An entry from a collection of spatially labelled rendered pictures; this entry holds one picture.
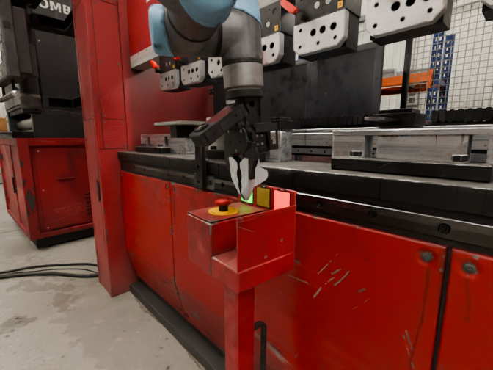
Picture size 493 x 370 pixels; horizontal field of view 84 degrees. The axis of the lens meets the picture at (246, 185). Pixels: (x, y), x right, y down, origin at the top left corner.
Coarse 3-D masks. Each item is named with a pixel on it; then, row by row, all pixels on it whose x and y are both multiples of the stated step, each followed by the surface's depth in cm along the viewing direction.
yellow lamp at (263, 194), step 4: (260, 188) 66; (264, 188) 65; (260, 192) 66; (264, 192) 65; (268, 192) 64; (260, 196) 66; (264, 196) 65; (268, 196) 64; (260, 200) 67; (264, 200) 66; (268, 200) 65; (260, 204) 67; (264, 204) 66; (268, 204) 65
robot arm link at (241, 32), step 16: (240, 0) 45; (256, 0) 47; (240, 16) 46; (256, 16) 47; (224, 32) 45; (240, 32) 46; (256, 32) 48; (224, 48) 47; (240, 48) 47; (256, 48) 48; (224, 64) 49
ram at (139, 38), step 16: (128, 0) 148; (144, 0) 136; (272, 0) 80; (288, 0) 79; (128, 16) 151; (144, 16) 138; (128, 32) 153; (144, 32) 140; (144, 48) 142; (144, 64) 147
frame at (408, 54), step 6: (408, 42) 125; (408, 48) 125; (408, 54) 125; (408, 60) 125; (408, 66) 126; (408, 72) 126; (408, 78) 126; (402, 84) 128; (408, 84) 127; (402, 90) 129; (408, 90) 128; (402, 96) 129; (402, 102) 129; (402, 108) 129
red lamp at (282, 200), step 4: (276, 192) 62; (280, 192) 61; (284, 192) 60; (276, 196) 62; (280, 196) 61; (284, 196) 60; (288, 196) 59; (276, 200) 62; (280, 200) 61; (284, 200) 60; (288, 200) 59; (276, 204) 63; (280, 204) 62; (284, 204) 61; (288, 204) 60; (276, 208) 63
